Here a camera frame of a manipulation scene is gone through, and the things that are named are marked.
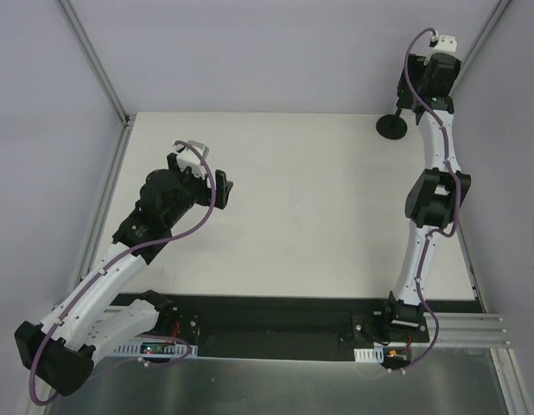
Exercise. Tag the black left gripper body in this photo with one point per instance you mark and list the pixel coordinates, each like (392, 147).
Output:
(220, 189)

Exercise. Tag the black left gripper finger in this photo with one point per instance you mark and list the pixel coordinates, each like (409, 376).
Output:
(172, 162)
(223, 188)

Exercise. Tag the black phone stand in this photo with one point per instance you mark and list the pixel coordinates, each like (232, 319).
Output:
(392, 126)

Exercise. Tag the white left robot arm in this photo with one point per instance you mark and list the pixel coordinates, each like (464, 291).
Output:
(65, 346)

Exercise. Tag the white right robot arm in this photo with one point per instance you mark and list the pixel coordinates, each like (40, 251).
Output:
(433, 203)

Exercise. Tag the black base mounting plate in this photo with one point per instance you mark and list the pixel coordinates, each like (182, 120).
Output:
(281, 328)

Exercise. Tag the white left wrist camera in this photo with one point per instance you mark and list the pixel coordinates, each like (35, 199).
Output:
(187, 159)

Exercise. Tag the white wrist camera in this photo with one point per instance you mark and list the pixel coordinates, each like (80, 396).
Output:
(187, 159)
(446, 44)

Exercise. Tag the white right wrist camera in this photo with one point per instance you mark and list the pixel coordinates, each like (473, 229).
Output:
(446, 44)

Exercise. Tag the aluminium frame post left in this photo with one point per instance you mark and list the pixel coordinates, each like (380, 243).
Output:
(92, 59)

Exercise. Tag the aluminium frame post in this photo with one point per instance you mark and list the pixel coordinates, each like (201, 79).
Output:
(480, 40)
(92, 59)

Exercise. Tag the aluminium frame post right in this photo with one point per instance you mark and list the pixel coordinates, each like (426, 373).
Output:
(480, 40)

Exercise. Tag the white left cable duct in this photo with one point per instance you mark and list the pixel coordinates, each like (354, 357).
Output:
(153, 349)

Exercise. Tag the white cable duct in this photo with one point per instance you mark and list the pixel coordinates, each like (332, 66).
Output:
(369, 355)
(153, 349)

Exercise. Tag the white right cable duct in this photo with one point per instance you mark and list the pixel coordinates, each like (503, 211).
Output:
(369, 355)

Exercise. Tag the aluminium table rail right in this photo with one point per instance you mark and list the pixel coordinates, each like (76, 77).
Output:
(454, 281)

